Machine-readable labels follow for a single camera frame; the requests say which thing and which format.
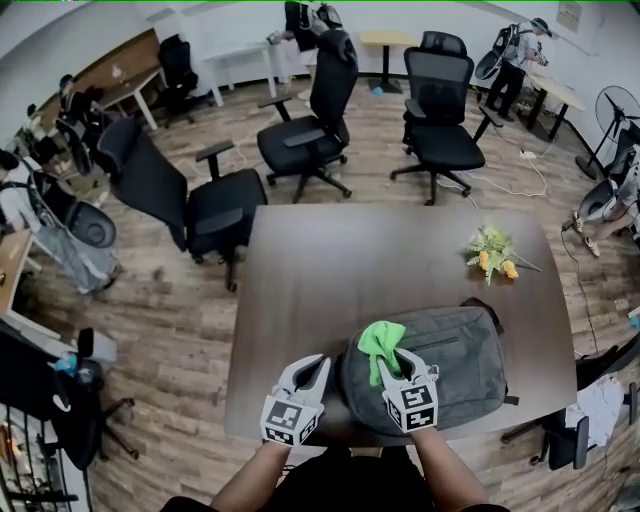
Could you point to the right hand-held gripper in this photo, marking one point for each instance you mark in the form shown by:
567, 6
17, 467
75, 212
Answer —
417, 400

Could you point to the pale yellow pedestal table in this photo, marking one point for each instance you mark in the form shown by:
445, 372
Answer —
387, 37

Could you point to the green cloth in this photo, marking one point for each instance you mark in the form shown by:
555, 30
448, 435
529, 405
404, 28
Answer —
380, 337

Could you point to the gray backpack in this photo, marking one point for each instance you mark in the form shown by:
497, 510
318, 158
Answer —
465, 380

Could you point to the person's right forearm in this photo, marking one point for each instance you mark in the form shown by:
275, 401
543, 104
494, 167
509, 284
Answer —
450, 475

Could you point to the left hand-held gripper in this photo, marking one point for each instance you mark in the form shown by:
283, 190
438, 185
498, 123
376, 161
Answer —
285, 417

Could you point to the white checked garment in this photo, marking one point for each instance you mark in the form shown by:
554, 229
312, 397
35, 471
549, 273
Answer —
600, 410

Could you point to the artificial yellow flower bouquet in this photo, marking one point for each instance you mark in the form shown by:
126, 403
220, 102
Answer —
492, 250

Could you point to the black standing fan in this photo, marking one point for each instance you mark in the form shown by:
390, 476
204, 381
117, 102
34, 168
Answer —
617, 107

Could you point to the person's left forearm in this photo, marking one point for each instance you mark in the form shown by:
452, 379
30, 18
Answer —
250, 480

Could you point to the light wood table black legs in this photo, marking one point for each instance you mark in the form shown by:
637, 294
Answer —
560, 90

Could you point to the white table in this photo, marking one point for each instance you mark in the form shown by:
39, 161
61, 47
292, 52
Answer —
235, 50

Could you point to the light wood desk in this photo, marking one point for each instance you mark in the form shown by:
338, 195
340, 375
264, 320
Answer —
12, 260

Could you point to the wall notice paper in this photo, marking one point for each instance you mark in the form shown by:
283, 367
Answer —
570, 15

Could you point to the white power strip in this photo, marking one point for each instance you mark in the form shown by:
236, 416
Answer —
527, 154

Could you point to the small blue rag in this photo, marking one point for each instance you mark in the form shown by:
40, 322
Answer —
377, 90

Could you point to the person's black shirt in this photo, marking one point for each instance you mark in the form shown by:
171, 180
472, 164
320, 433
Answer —
350, 485

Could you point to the wood top white desk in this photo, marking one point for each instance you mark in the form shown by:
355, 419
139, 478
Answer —
130, 82

